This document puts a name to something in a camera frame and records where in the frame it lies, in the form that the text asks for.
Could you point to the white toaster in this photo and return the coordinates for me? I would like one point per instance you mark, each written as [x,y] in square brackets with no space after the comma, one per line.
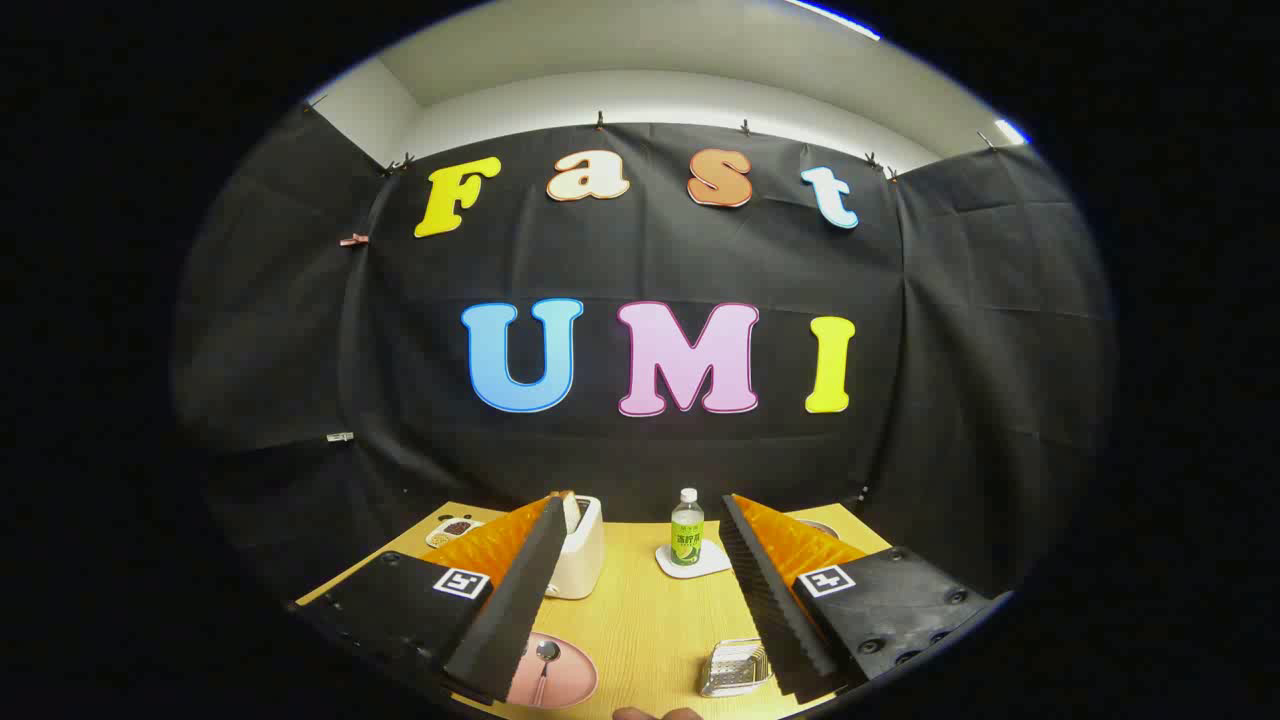
[582,560]

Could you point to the white oval food plate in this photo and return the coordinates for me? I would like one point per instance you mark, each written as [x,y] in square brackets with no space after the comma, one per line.
[822,527]

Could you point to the white divided condiment dish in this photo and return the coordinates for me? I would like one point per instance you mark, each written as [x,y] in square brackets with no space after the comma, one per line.
[455,530]

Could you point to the white square coaster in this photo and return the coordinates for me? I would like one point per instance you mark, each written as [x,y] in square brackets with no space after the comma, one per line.
[712,560]

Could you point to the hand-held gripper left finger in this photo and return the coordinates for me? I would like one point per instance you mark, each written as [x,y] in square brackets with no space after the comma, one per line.
[515,610]

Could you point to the green label drink bottle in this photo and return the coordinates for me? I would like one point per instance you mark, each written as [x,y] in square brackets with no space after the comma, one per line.
[687,540]

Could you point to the pink cloth clip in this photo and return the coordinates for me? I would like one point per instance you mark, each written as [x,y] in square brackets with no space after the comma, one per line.
[353,240]

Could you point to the row of black cloth clips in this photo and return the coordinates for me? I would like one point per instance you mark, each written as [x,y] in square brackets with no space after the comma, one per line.
[600,121]

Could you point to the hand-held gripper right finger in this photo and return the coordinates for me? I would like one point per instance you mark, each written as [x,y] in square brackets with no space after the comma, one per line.
[770,610]

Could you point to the ceiling light strip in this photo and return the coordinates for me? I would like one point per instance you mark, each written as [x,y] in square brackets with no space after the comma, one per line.
[830,18]
[1010,131]

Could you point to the toasted bread slice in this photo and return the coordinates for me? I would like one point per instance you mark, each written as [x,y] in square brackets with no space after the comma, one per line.
[572,515]

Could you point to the pink round plate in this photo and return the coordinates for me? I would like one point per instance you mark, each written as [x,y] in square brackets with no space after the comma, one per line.
[575,680]

